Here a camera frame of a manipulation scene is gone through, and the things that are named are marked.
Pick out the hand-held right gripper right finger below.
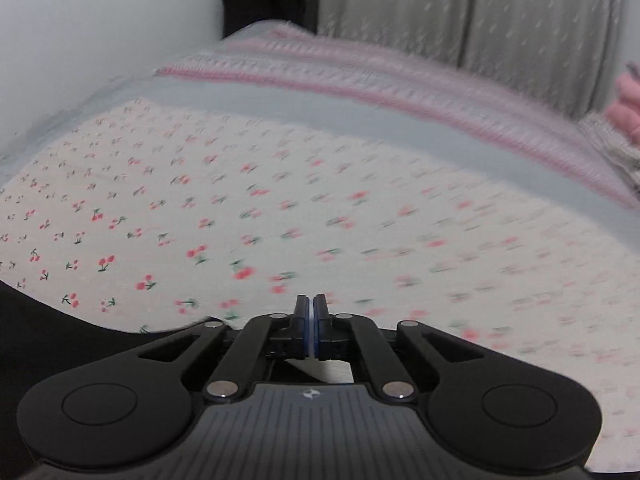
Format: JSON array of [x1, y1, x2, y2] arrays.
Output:
[[313, 293, 484, 405]]

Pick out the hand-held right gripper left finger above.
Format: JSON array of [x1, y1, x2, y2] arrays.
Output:
[[138, 294, 312, 405]]

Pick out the black pants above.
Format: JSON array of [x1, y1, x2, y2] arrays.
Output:
[[0, 280, 232, 411]]

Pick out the cherry print bedsheet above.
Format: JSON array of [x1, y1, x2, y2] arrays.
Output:
[[0, 97, 640, 476]]

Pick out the bed with floral sheet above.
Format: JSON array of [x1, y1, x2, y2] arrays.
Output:
[[0, 20, 640, 241]]

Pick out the pink striped blanket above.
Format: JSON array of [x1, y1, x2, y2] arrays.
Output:
[[152, 25, 640, 208]]

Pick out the zebra striped blanket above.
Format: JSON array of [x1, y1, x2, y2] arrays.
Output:
[[577, 112, 640, 197]]

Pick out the grey patterned curtain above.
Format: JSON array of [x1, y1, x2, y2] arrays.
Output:
[[315, 0, 632, 117]]

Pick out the light pink folded blanket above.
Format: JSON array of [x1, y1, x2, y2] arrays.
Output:
[[604, 60, 640, 146]]

